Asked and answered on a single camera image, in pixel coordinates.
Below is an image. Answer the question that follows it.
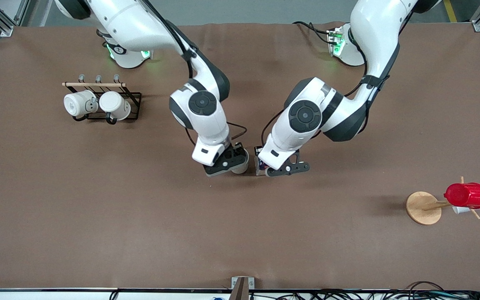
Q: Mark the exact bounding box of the blue and white milk carton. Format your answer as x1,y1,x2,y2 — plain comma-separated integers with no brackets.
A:
255,146,271,176

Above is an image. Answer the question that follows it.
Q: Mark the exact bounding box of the beige mug with grey inside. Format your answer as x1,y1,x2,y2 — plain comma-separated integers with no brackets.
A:
230,147,250,175

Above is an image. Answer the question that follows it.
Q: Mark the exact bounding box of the red plastic cup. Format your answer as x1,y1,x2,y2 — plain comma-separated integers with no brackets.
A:
444,182,480,210

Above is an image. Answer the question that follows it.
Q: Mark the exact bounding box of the white mug with plain base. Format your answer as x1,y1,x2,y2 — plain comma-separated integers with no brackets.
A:
63,90,99,118

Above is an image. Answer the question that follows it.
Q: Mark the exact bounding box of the wooden mug tree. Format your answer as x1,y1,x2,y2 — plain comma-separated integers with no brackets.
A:
405,176,480,226

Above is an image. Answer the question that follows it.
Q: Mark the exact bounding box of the black right arm wrist cable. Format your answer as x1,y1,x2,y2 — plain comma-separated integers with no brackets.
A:
184,121,248,147

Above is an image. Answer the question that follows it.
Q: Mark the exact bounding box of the black arm wrist cable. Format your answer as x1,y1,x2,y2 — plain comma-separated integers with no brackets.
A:
260,109,285,147
184,121,248,147

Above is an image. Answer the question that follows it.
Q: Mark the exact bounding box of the black left arm wrist cable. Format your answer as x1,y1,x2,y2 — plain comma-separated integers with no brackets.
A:
260,109,285,147

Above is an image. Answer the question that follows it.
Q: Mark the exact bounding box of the black wire mug rack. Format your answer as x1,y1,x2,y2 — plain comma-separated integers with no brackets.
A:
62,74,142,125

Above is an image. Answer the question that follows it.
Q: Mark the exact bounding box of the white mug with black handle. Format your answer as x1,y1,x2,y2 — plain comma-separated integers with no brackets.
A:
99,91,132,125

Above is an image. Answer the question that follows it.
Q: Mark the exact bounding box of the black left arm base cable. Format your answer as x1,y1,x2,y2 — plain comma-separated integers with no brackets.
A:
292,21,337,45

